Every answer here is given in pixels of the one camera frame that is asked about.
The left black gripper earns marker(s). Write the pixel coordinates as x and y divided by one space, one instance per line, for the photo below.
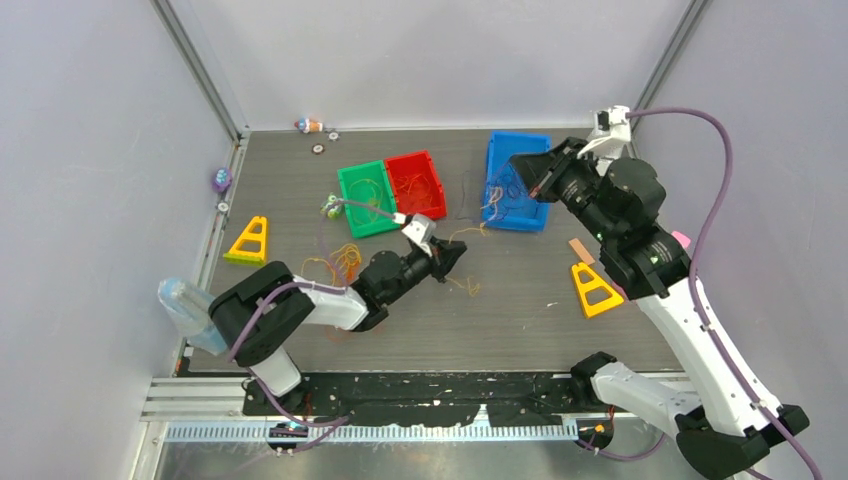
442 258

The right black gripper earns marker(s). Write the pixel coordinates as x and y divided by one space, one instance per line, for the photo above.
542 171

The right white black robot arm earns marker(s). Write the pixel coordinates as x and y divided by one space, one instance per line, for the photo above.
729 421

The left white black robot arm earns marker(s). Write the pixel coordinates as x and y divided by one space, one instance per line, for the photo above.
256 316

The blue plastic bin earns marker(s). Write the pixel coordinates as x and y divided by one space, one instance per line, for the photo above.
505 202

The red plastic bin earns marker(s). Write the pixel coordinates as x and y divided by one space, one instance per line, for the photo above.
416 185

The white metronome box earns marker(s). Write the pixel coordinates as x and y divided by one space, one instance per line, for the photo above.
619 131

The green plastic bin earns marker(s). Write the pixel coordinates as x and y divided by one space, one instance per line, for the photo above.
367 183

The yellow orange toy piece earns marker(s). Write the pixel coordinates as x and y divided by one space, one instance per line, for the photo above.
595 295

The pink metronome box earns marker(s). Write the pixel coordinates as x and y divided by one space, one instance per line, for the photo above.
682 239

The small figurine toy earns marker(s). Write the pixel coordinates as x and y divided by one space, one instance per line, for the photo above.
308 126

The purple round toy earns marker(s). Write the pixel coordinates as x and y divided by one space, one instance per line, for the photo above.
222 180

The clear plastic bottle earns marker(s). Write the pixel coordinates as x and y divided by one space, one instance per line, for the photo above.
187 305

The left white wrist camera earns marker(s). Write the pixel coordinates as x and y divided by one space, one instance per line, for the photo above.
418 229

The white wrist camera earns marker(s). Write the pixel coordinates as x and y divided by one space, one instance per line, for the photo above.
597 140
418 229

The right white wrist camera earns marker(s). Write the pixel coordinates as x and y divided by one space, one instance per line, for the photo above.
597 140

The yellow triangular toy frame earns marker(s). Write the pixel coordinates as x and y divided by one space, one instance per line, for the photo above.
250 247

